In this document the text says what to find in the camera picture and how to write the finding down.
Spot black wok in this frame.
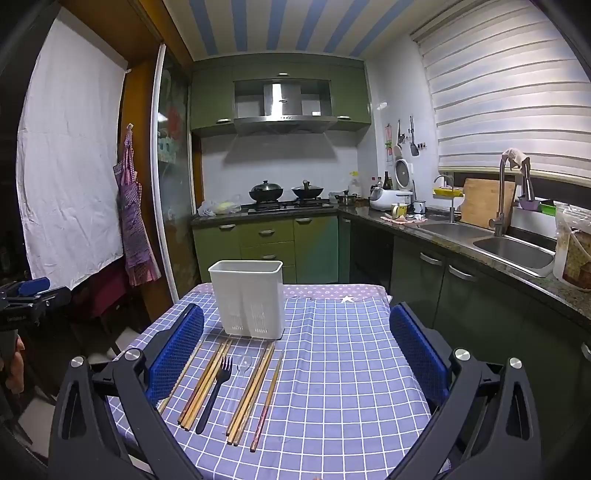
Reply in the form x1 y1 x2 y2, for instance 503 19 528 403
249 180 283 203
291 180 324 201

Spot glass sliding door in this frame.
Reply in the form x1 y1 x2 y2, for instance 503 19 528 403
149 44 198 303

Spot yellow sponge rack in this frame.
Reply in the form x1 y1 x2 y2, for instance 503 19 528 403
433 187 464 198

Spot black plastic fork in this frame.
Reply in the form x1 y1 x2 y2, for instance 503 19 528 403
195 356 233 434

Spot black wok left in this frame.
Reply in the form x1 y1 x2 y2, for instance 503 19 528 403
249 180 283 203

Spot white plastic utensil holder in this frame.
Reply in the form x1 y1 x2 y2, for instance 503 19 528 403
208 260 286 340

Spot green cabinets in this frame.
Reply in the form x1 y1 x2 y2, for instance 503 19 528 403
192 214 339 284
190 53 372 138

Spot person left hand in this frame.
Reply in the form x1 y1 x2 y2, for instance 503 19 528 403
5 336 25 394

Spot yellow mug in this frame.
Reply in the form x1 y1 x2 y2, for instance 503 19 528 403
392 204 408 219

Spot steel double sink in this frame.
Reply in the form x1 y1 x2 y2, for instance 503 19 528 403
419 222 555 278

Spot dark wooden chopstick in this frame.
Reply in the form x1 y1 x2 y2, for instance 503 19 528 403
249 352 284 453

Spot green upper cabinets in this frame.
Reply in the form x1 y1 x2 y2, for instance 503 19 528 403
190 53 372 138

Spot clear plastic spoon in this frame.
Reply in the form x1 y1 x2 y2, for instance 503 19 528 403
222 354 253 428

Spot purple checkered apron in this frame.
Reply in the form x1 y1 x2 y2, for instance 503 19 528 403
113 123 161 287

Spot steel kitchen faucet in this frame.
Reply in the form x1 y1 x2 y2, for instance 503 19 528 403
489 148 534 237

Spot white hanging sheet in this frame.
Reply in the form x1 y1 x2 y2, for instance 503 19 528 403
16 8 127 289

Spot white striped window blind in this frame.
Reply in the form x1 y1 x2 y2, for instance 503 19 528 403
411 1 590 186

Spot wooden cutting board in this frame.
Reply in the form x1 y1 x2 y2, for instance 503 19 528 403
461 178 516 232

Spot purple checkered tablecloth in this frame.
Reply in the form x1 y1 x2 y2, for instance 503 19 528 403
162 284 431 479

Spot white rice cooker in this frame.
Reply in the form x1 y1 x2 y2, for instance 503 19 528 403
370 158 414 212

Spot hanging black spatula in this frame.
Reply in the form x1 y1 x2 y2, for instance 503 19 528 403
409 116 420 157

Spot green lower cabinets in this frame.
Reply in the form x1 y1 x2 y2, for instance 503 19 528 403
192 214 339 284

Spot plastic bag on counter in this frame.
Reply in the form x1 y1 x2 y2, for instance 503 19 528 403
197 195 242 217

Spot black wok right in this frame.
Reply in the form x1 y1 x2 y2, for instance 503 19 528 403
291 180 324 201

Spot steel range hood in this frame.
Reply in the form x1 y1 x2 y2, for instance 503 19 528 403
233 79 338 136

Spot clear food container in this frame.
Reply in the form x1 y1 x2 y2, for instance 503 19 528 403
553 202 591 292

